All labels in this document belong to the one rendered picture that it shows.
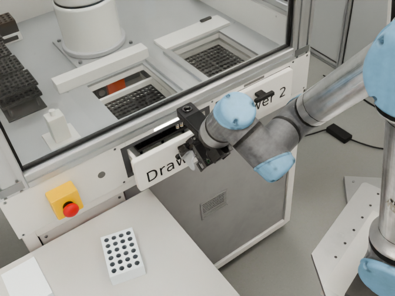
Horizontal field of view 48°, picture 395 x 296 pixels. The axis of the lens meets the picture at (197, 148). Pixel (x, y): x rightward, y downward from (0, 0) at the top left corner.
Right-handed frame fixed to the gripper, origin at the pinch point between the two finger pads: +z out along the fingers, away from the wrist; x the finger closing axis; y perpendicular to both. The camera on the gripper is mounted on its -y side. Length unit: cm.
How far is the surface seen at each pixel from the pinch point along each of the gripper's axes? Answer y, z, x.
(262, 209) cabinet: 27, 61, 38
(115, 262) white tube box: 15.2, 3.6, -30.0
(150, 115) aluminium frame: -13.4, 0.1, -4.2
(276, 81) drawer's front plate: -7.3, 5.6, 39.1
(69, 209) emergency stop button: -1.7, 4.3, -33.5
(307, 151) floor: 16, 100, 98
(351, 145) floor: 26, 94, 120
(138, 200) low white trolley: 3.3, 16.5, -14.8
